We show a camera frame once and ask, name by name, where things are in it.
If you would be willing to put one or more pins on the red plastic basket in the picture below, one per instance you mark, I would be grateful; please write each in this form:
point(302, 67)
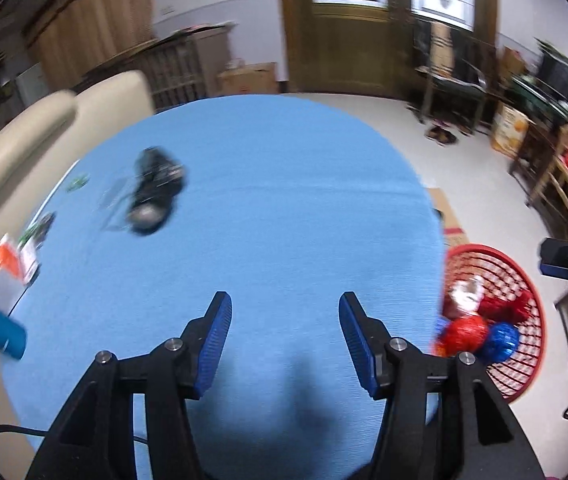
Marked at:
point(524, 370)

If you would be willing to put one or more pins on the blue tablecloth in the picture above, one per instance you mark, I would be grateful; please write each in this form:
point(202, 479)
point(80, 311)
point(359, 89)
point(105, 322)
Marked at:
point(274, 210)

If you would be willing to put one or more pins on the blue plastic bag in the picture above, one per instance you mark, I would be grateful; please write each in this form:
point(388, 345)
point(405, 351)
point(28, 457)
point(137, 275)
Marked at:
point(501, 340)

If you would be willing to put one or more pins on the orange printed box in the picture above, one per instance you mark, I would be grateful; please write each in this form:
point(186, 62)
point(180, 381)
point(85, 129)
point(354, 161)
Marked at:
point(509, 130)

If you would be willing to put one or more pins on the dark monitor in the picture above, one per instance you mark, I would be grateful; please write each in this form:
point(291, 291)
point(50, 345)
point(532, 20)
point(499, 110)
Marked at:
point(559, 72)

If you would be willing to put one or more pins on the cream leather sofa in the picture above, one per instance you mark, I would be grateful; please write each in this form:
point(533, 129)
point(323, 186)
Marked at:
point(38, 125)

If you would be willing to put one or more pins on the wooden crib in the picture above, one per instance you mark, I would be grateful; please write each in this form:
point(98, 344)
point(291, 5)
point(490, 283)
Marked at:
point(178, 70)

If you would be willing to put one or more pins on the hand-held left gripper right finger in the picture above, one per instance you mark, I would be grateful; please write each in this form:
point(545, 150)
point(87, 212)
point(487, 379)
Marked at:
point(359, 345)

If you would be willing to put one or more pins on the small dark packet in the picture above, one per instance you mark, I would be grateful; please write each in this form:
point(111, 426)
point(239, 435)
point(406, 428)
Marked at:
point(42, 224)

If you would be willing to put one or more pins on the metal frame chair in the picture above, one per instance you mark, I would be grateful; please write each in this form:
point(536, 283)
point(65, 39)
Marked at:
point(456, 82)

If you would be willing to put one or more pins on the orange white packet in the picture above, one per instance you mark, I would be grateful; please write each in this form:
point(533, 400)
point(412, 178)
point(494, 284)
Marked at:
point(3, 262)

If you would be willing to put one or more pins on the striped cloth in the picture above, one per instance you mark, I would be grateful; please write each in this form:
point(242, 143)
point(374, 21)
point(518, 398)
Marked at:
point(440, 50)

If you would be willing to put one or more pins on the wooden double door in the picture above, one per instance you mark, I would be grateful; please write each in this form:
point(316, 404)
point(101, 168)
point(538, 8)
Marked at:
point(354, 50)

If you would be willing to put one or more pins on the flat cardboard sheet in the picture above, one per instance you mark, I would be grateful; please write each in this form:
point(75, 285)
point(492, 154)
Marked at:
point(451, 225)

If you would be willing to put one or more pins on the small green wrapper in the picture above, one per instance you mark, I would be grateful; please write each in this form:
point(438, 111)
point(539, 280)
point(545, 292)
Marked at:
point(77, 183)

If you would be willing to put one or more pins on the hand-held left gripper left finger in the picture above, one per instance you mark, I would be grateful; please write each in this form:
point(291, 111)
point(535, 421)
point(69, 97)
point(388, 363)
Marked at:
point(213, 340)

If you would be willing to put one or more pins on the brown cardboard box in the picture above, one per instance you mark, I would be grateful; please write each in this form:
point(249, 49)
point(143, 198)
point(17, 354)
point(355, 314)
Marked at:
point(249, 80)

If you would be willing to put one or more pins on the small knotted red bag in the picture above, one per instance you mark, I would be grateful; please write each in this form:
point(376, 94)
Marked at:
point(506, 305)

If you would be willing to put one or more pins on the red plastic bag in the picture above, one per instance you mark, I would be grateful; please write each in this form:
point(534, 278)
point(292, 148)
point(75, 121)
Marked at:
point(464, 332)

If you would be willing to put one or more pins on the beige curtain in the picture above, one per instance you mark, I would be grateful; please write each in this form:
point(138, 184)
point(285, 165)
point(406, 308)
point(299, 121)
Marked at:
point(93, 25)

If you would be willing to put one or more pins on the wooden rack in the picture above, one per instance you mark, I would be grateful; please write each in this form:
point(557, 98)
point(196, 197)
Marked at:
point(564, 195)

